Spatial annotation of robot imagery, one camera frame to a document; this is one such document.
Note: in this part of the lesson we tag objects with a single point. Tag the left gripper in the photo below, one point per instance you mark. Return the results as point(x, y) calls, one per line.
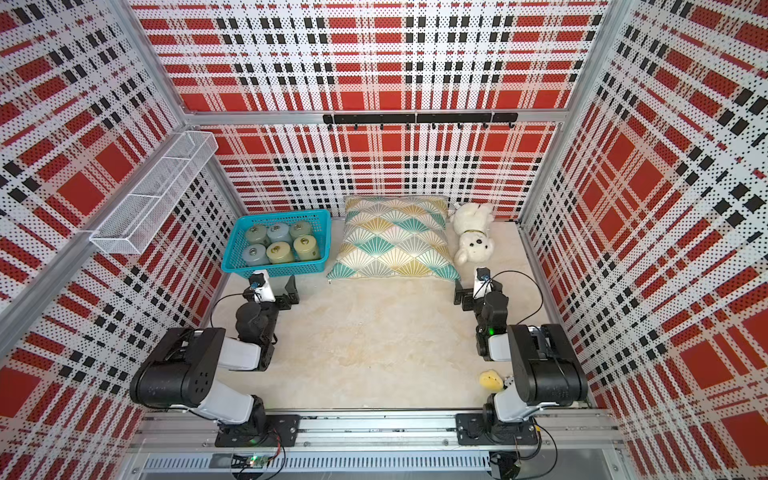
point(290, 288)

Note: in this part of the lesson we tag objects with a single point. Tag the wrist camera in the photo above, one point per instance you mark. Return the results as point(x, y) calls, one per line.
point(260, 288)
point(482, 283)

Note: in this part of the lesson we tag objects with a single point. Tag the dark green tea canister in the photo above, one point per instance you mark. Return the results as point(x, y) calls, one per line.
point(257, 234)

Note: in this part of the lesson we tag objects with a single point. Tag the black hook rail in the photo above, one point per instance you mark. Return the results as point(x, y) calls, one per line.
point(482, 118)

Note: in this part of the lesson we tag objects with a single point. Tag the teal plastic basket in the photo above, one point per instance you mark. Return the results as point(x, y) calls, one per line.
point(321, 221)

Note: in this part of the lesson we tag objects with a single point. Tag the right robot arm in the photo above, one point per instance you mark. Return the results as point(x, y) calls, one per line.
point(546, 372)

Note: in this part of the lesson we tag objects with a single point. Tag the light blue tea canister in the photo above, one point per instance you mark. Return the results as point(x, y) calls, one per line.
point(279, 232)

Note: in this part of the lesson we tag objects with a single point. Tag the white plush bear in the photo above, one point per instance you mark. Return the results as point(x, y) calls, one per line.
point(471, 223)

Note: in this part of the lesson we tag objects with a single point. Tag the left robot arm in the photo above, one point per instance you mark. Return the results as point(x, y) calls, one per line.
point(180, 372)

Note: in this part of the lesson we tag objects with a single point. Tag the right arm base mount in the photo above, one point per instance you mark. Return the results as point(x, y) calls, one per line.
point(476, 429)

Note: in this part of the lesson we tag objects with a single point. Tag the fan pattern pillow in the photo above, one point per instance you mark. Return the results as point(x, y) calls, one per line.
point(393, 237)

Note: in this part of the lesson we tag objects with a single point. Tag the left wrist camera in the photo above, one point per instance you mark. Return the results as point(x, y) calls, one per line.
point(260, 288)

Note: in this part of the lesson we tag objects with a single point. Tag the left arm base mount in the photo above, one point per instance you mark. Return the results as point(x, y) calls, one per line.
point(268, 431)

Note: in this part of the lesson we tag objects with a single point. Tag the blue grey tea canister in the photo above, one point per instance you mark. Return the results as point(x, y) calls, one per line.
point(255, 255)

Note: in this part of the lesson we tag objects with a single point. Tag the green circuit board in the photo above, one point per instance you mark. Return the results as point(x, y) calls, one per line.
point(250, 462)

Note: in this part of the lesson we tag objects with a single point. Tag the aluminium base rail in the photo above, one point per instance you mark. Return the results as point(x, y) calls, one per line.
point(386, 430)

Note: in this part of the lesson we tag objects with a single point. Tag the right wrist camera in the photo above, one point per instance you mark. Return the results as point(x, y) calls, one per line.
point(482, 283)

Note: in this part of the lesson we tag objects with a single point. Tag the yellow plush toy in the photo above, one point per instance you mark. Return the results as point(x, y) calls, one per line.
point(492, 381)

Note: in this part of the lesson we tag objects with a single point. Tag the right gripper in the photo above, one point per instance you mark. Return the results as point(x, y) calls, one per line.
point(467, 294)

